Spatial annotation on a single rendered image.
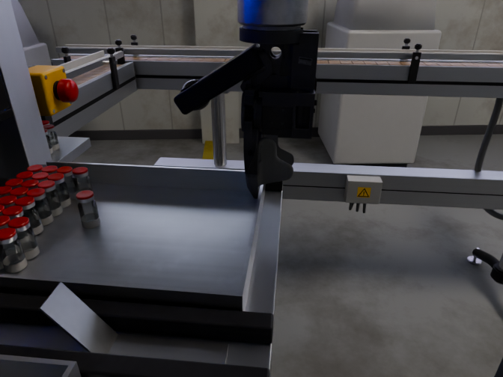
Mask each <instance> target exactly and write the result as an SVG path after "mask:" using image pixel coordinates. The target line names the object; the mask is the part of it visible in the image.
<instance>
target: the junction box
mask: <svg viewBox="0 0 503 377"><path fill-rule="evenodd" d="M381 191H382V180H381V178H380V177H371V176H353V175H347V178H346V185H345V191H344V199H345V202H346V203H370V204H379V199H380V195H381Z"/></svg>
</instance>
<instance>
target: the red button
mask: <svg viewBox="0 0 503 377"><path fill-rule="evenodd" d="M57 93H58V97H59V99H60V100H61V101H62V102H75V101H76V100H77V98H78V95H79V89H78V86H77V84H76V83H75V82H74V81H73V80H72V79H60V80H59V82H58V84H57Z"/></svg>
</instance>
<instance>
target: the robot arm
mask: <svg viewBox="0 0 503 377"><path fill-rule="evenodd" d="M307 17H308V0H237V21H238V23H239V24H241V25H243V26H242V27H240V41H242V42H246V43H254V45H252V46H250V47H249V48H247V49H246V50H244V51H243V52H241V53H240V54H238V55H237V56H235V57H233V58H232V59H230V60H229V61H227V62H226V63H224V64H223V65H221V66H220V67H218V68H216V69H215V70H213V71H212V72H210V73H208V74H207V75H206V76H204V77H203V78H201V79H199V80H198V79H193V80H189V81H188V82H186V83H185V84H184V85H183V86H182V88H181V92H180V93H179V94H178V95H176V97H175V98H174V102H175V104H176V105H177V107H178V108H179V109H180V111H181V113H182V114H188V113H190V112H191V111H198V110H201V109H203V108H205V107H206V106H207V105H208V104H209V102H210V100H211V99H213V98H214V97H216V96H218V95H219V94H221V93H223V92H224V91H226V90H227V89H229V88H231V87H233V86H234V85H236V84H237V83H239V82H241V81H243V82H242V84H241V85H240V88H241V90H242V92H243V95H242V102H241V127H242V131H243V132H244V137H243V151H244V165H245V174H246V184H247V188H248V189H249V191H250V192H251V194H252V196H253V198H255V199H257V197H258V193H259V189H260V186H261V185H263V184H268V183H276V182H280V181H285V180H289V179H290V178H291V177H292V176H293V166H292V165H293V162H294V159H293V155H292V154H291V153H289V152H287V151H286V150H283V149H281V148H280V147H279V145H278V138H305V139H311V136H312V126H313V117H314V113H315V108H314V106H315V105H317V100H316V99H315V91H316V89H317V78H316V69H317V52H318V43H319V33H318V30H303V27H301V25H304V24H305V23H306V22H307ZM258 44H260V46H259V45H258ZM273 47H278V48H279V49H280V50H281V53H280V54H279V55H274V54H273V53H272V48H273ZM264 66H265V67H264ZM262 135H264V138H262Z"/></svg>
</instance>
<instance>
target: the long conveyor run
mask: <svg viewBox="0 0 503 377"><path fill-rule="evenodd" d="M131 39H132V40H133V42H131V46H128V45H121V44H122V41H121V40H116V41H115V44H116V45H76V44H66V45H65V46H66V47H67V48H69V50H70V51H69V53H78V54H68V55H70V58H71V60H76V59H78V58H82V57H85V56H87V55H90V54H93V53H95V52H99V51H102V50H104V54H108V53H107V49H108V48H113V49H115V52H119V51H122V52H124V56H123V57H122V58H119V59H117V60H116V64H125V63H128V62H133V64H134V68H135V78H136V84H137V89H152V90H181V88H182V86H183V85H184V84H185V83H186V82H188V81H189V80H193V79H198V80H199V79H201V78H203V77H204V76H206V75H207V74H208V73H210V72H212V71H213V70H215V69H216V68H218V67H220V66H221V65H223V64H224V63H226V62H227V61H229V60H230V59H232V58H233V57H232V56H237V55H238V54H240V53H241V52H243V51H244V50H246V49H247V48H249V47H229V46H139V45H138V42H136V41H135V40H136V39H137V36H135V35H131ZM403 42H404V43H405V46H402V49H332V48H318V52H317V69H316V78H317V89H316V91H315V93H316V94H361V95H391V96H450V97H480V98H503V51H484V50H433V49H421V48H422V45H421V44H420V43H416V45H415V49H409V48H410V46H408V43H410V38H405V39H404V41H403ZM188 55H211V56H188ZM366 58H389V59H366ZM410 59H412V60H410ZM420 59H433V60H420ZM454 60H478V61H454Z"/></svg>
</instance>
